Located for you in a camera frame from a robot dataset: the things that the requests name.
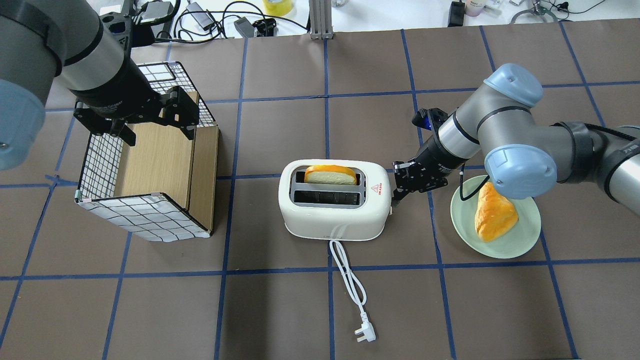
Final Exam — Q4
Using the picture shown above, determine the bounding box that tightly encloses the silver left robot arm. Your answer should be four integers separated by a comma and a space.
0, 0, 199, 170

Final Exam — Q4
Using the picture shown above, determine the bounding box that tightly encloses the white two-slot toaster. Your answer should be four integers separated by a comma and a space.
278, 159, 392, 241

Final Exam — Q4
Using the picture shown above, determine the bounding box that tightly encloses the golden triangular pastry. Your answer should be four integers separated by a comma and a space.
474, 182, 519, 243

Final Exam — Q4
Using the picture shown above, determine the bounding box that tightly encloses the yellow tape roll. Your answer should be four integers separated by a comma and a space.
263, 0, 293, 18

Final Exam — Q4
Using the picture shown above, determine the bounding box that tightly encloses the white paper cup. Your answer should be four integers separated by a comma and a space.
464, 0, 487, 18

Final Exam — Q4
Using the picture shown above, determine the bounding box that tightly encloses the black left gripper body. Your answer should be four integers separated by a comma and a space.
72, 63, 200, 131

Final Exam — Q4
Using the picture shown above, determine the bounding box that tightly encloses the white toaster power cord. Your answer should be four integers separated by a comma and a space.
328, 240, 377, 344

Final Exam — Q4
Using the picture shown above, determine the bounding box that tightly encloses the black power adapter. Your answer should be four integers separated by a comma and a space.
446, 0, 466, 28

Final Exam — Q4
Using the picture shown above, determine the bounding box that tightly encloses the aluminium frame post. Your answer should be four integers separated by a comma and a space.
308, 0, 334, 40

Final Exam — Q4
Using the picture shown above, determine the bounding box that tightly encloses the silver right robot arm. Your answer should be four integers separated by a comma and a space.
391, 63, 640, 214

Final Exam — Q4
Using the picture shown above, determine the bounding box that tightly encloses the yellow bread slice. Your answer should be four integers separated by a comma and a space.
304, 164, 358, 186

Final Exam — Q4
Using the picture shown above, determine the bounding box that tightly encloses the grid-pattern wooden basket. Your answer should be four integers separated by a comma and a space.
74, 62, 220, 242

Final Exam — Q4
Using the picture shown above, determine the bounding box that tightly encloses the light green plate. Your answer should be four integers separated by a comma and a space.
450, 174, 542, 260

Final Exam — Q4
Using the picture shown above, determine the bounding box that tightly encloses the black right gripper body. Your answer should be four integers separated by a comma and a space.
392, 137, 467, 194

